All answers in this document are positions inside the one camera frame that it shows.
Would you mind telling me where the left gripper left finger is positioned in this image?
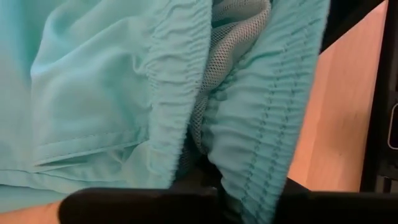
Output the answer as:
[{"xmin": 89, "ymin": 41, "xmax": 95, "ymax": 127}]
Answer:
[{"xmin": 58, "ymin": 167, "xmax": 222, "ymax": 224}]

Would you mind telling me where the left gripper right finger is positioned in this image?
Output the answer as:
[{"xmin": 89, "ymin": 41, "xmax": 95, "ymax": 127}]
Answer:
[{"xmin": 273, "ymin": 177, "xmax": 398, "ymax": 224}]

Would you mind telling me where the teal garment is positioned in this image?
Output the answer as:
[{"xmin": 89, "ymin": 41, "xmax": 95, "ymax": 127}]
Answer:
[{"xmin": 0, "ymin": 0, "xmax": 331, "ymax": 224}]

